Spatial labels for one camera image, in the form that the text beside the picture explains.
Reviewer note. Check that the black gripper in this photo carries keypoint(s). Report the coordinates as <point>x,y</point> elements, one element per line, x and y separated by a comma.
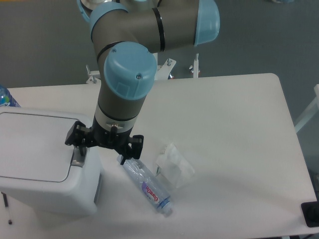
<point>80,136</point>

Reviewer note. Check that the white trash can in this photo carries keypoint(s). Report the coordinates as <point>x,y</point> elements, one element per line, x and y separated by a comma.
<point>38,169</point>

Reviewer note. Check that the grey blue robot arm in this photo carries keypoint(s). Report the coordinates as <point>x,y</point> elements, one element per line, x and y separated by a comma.
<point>126,35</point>

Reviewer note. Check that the clear plastic water bottle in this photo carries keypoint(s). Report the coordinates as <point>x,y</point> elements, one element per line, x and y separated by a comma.
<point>149,185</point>

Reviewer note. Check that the blue bottle at left edge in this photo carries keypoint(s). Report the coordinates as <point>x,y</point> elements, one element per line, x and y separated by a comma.
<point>6,99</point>

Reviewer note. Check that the black pen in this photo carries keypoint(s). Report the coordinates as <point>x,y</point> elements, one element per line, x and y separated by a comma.
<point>6,206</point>

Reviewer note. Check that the black device at table corner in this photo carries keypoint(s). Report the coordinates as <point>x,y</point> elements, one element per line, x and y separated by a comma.
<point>311,213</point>

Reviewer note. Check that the white clamp bracket post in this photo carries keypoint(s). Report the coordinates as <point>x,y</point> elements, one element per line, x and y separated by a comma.
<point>194,68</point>

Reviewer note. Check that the white frame at right edge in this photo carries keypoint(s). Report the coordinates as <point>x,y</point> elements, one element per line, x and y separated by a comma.
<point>309,112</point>

